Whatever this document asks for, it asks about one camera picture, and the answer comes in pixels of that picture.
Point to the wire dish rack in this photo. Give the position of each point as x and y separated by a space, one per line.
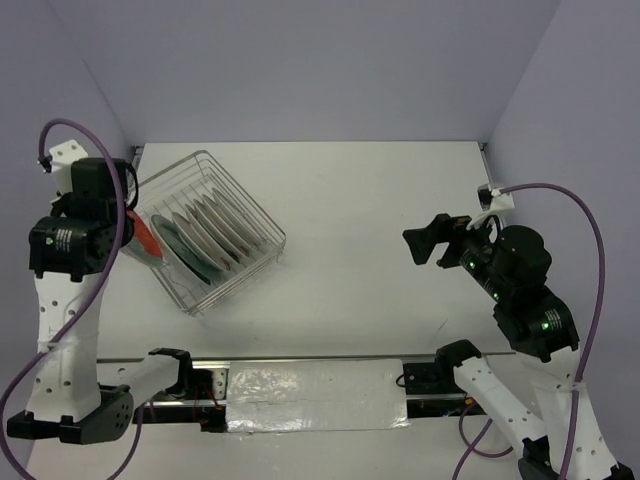
184 182

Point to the white plate in rack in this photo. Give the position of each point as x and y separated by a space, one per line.
212 255

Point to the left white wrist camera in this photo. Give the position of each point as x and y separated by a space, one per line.
59 160

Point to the silver foil sheet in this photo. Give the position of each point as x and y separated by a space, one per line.
315 396

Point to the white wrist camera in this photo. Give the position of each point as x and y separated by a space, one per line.
495 205
59 160

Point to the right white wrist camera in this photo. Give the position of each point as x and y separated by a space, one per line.
495 205

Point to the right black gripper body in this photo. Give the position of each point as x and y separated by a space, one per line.
474 258

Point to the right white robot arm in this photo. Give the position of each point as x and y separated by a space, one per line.
563 440

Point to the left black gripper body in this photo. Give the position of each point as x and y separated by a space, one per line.
62 202

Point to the teal green plate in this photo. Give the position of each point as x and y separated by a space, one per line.
178 254

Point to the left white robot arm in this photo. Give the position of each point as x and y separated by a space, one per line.
71 252

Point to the red teal floral plate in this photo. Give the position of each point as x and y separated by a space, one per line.
143 246

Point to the metal base rail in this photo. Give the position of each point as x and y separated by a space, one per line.
427 393

